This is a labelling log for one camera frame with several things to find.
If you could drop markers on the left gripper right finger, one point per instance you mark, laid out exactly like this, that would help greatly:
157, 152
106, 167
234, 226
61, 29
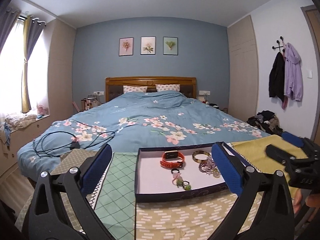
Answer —
274, 218

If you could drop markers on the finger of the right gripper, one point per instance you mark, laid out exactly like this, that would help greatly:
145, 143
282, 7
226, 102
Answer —
292, 139
278, 154

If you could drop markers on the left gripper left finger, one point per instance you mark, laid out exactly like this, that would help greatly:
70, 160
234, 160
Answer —
47, 217

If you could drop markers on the tortoiseshell bangle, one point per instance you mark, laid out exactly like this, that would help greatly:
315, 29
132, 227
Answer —
200, 156

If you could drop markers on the orange smart watch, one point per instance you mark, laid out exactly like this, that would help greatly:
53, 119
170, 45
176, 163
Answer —
172, 159

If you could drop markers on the person's right hand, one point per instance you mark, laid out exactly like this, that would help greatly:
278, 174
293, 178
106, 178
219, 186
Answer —
311, 201

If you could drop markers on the dark clothes pile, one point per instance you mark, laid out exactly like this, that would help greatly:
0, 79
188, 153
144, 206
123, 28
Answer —
266, 121

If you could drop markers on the lilac jacket on hook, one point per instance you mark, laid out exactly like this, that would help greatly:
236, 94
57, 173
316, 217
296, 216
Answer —
293, 81

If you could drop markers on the black jacket on hook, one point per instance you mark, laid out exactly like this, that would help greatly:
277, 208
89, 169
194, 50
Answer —
277, 78

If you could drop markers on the patchwork patterned cloth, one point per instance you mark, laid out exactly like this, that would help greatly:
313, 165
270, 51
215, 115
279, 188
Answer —
114, 202

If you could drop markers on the clothes pile on sill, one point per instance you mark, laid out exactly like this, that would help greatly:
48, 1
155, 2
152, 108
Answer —
11, 123

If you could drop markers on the pink item on sill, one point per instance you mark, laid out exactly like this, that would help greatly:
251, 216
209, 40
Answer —
42, 110

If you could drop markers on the dark shallow box tray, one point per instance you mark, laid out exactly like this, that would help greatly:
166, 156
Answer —
154, 183

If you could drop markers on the beige wardrobe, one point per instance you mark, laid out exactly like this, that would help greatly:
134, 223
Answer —
243, 62

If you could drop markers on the blue floral duvet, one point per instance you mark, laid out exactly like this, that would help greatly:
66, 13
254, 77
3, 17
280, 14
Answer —
132, 121

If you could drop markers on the wooden headboard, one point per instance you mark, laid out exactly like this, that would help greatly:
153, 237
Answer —
114, 85

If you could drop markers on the left polka dot pillow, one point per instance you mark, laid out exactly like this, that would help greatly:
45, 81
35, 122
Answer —
128, 89

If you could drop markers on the polka dot pillow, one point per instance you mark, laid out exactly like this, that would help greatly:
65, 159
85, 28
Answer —
128, 89
163, 87

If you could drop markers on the right polka dot pillow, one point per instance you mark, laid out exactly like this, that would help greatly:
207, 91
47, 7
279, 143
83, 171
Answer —
163, 87

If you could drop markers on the green leaf picture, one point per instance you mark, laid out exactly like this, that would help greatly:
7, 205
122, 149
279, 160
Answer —
170, 46

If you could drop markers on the pink flower picture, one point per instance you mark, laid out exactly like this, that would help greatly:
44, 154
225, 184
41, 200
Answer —
126, 46

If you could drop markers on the white flower picture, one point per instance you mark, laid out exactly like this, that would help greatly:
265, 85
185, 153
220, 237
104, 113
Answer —
148, 45

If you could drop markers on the left purple yellow curtain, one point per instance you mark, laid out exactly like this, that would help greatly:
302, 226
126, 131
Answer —
8, 19

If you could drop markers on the white light switch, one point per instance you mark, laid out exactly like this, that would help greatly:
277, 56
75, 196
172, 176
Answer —
310, 73

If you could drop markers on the black wall coat hook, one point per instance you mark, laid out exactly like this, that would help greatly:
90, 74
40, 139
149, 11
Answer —
280, 45

